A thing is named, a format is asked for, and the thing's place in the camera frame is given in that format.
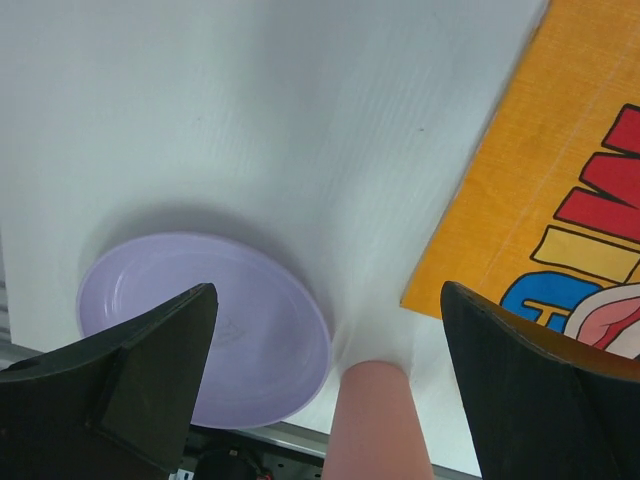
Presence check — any lilac plate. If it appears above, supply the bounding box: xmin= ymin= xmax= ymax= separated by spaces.
xmin=76 ymin=232 xmax=331 ymax=430

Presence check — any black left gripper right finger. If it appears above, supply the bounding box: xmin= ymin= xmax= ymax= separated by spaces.
xmin=440 ymin=281 xmax=639 ymax=479

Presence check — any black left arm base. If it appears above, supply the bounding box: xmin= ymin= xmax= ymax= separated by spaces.
xmin=169 ymin=422 xmax=328 ymax=479

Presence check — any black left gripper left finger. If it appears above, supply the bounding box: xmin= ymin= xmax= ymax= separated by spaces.
xmin=1 ymin=283 xmax=218 ymax=479

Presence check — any aluminium frame rail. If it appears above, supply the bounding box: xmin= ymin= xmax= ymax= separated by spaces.
xmin=0 ymin=239 xmax=481 ymax=480

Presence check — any orange Mickey Mouse cloth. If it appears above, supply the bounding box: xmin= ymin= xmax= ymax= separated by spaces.
xmin=401 ymin=1 xmax=639 ymax=359

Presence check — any pink plastic cup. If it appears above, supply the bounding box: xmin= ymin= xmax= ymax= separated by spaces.
xmin=322 ymin=361 xmax=434 ymax=479

